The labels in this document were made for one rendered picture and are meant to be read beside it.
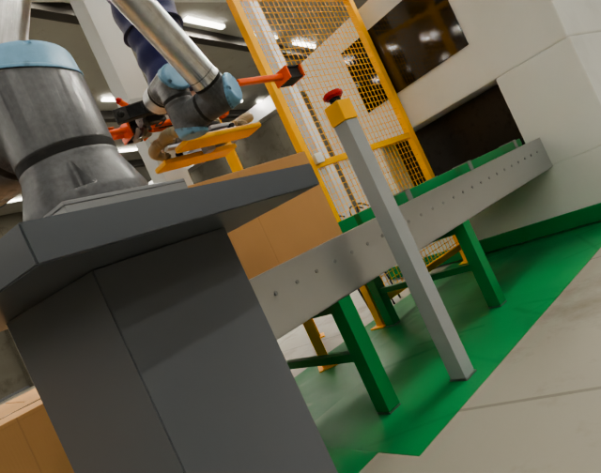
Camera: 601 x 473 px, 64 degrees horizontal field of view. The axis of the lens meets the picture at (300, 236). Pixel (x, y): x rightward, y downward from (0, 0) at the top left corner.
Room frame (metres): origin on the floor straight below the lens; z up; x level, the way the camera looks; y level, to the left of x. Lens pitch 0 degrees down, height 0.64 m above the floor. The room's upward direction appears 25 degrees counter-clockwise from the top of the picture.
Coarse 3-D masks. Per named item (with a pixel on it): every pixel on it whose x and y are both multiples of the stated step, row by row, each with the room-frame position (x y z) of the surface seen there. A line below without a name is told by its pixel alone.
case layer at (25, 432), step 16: (16, 400) 1.72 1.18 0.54; (32, 400) 1.37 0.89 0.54; (0, 416) 1.32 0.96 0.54; (16, 416) 1.10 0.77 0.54; (32, 416) 1.11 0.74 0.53; (48, 416) 1.13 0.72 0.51; (0, 432) 1.06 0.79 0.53; (16, 432) 1.08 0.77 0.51; (32, 432) 1.10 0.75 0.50; (48, 432) 1.12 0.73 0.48; (0, 448) 1.06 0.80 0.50; (16, 448) 1.07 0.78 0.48; (32, 448) 1.09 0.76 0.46; (48, 448) 1.11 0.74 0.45; (0, 464) 1.05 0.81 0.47; (16, 464) 1.07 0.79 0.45; (32, 464) 1.08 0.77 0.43; (48, 464) 1.10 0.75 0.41; (64, 464) 1.12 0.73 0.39
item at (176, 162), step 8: (232, 144) 1.96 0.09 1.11; (200, 152) 1.85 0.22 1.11; (216, 152) 1.91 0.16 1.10; (224, 152) 1.97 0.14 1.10; (168, 160) 1.76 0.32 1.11; (176, 160) 1.78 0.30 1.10; (184, 160) 1.81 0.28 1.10; (192, 160) 1.86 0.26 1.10; (200, 160) 1.92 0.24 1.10; (160, 168) 1.79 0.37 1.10; (168, 168) 1.81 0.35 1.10; (176, 168) 1.86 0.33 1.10
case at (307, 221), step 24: (264, 168) 1.73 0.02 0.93; (312, 192) 1.83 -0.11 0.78; (264, 216) 1.67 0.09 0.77; (288, 216) 1.74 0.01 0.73; (312, 216) 1.80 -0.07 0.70; (240, 240) 1.59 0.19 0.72; (264, 240) 1.65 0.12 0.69; (288, 240) 1.71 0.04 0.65; (312, 240) 1.77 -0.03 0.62; (264, 264) 1.62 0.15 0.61
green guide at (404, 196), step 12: (516, 144) 2.70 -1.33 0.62; (492, 156) 2.65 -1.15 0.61; (456, 168) 2.40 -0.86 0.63; (468, 168) 2.46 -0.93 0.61; (432, 180) 2.24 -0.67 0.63; (444, 180) 2.30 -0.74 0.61; (408, 192) 1.98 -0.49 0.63; (420, 192) 2.16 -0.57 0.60; (360, 216) 1.88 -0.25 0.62; (372, 216) 1.92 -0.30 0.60
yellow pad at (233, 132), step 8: (232, 128) 1.74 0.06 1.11; (240, 128) 1.76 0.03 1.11; (248, 128) 1.78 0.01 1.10; (256, 128) 1.83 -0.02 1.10; (208, 136) 1.66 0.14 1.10; (216, 136) 1.69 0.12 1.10; (224, 136) 1.74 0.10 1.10; (232, 136) 1.79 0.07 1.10; (240, 136) 1.84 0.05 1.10; (248, 136) 1.89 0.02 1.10; (184, 144) 1.62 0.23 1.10; (192, 144) 1.65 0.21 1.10; (200, 144) 1.69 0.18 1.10; (208, 144) 1.74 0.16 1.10; (216, 144) 1.79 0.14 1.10; (176, 152) 1.68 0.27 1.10
